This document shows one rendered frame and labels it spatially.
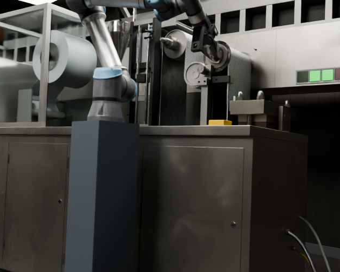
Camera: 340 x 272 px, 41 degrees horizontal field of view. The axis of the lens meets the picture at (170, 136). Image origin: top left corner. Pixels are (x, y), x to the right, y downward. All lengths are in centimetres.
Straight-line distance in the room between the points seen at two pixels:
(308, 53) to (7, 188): 178
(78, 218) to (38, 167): 73
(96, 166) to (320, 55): 121
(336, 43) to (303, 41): 16
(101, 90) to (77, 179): 37
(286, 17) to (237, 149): 98
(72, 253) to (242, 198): 71
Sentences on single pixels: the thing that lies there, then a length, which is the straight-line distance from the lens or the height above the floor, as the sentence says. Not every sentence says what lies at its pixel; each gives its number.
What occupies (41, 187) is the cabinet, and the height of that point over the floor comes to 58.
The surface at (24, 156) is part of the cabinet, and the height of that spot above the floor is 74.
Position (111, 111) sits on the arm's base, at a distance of 182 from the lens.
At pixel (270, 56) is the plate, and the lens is 240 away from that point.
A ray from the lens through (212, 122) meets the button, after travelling 181.
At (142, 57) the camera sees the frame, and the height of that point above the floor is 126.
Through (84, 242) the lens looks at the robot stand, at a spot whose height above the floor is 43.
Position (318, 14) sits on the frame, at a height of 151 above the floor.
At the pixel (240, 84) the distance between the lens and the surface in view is 223.
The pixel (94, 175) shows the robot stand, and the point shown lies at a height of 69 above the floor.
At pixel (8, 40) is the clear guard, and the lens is 294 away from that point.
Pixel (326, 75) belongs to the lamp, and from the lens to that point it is 228.
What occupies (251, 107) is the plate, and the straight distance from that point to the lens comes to 199.
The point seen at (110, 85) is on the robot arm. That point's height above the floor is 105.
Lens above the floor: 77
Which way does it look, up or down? 3 degrees up
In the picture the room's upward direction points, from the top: 2 degrees clockwise
